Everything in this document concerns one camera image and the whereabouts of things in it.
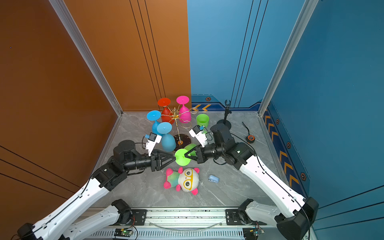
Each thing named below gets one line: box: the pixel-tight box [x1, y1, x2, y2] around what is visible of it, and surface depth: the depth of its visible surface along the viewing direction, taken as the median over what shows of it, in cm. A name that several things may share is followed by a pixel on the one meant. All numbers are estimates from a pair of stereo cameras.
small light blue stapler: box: [208, 175, 220, 184], surface depth 86 cm
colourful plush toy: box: [163, 167, 200, 196], surface depth 81 cm
